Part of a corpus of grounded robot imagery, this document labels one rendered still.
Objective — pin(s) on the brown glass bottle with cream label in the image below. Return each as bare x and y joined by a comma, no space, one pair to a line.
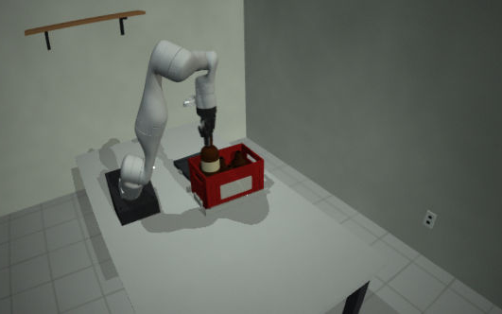
210,159

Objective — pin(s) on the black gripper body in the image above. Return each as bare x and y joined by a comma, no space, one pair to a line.
205,115

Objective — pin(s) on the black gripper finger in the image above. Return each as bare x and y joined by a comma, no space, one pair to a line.
213,125
203,130

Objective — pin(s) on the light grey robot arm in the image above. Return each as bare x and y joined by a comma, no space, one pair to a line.
177,64

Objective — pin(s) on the red crate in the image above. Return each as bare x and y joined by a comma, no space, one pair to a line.
231,184

